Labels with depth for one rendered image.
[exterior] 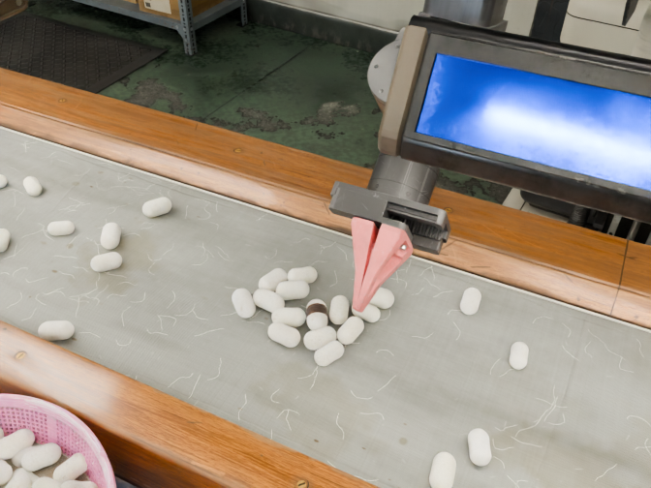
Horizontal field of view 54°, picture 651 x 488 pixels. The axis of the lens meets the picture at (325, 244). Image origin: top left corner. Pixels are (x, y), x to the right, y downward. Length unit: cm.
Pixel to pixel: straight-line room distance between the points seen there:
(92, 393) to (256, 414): 15
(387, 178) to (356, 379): 21
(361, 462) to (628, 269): 38
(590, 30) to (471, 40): 105
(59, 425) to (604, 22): 118
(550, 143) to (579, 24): 106
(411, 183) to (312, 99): 208
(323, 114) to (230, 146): 162
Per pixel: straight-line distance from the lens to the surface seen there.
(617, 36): 142
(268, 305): 69
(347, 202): 55
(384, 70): 53
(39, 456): 64
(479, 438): 60
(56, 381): 66
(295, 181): 84
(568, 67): 37
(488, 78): 38
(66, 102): 108
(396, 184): 56
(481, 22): 59
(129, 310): 73
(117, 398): 63
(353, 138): 238
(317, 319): 67
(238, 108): 257
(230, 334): 69
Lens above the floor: 126
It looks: 41 degrees down
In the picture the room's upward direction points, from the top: 1 degrees clockwise
